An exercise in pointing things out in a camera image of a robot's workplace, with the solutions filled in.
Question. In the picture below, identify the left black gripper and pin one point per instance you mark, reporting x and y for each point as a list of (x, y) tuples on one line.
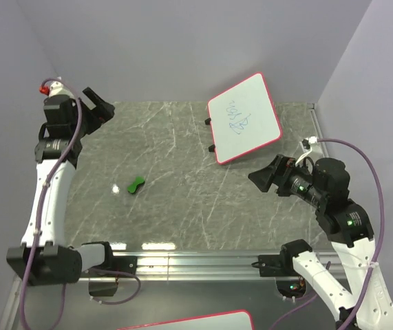
[(102, 111)]

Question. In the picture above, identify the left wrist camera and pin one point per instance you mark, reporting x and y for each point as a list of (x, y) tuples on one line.
[(58, 109)]

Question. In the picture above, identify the aluminium mounting rail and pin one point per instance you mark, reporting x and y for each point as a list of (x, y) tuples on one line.
[(168, 265)]

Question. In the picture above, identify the pink framed whiteboard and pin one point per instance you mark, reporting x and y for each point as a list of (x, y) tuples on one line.
[(243, 119), (240, 320)]

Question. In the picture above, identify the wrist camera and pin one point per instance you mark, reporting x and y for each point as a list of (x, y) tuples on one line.
[(58, 109), (330, 175)]

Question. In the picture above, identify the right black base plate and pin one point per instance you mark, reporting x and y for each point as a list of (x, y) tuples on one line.
[(272, 265)]

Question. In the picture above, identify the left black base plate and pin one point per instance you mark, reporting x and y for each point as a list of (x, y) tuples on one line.
[(117, 266)]

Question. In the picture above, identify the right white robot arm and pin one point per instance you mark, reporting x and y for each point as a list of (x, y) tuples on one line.
[(366, 304)]

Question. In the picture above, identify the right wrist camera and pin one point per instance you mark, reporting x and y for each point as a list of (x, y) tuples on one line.
[(330, 175)]

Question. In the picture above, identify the green whiteboard eraser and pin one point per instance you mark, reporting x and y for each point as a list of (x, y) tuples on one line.
[(137, 183)]

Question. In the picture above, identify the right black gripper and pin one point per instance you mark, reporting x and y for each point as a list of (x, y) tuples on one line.
[(278, 174)]

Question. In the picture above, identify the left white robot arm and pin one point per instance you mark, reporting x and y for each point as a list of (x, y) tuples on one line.
[(43, 258)]

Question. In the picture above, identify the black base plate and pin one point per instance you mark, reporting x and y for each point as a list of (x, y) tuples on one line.
[(272, 265), (117, 266)]

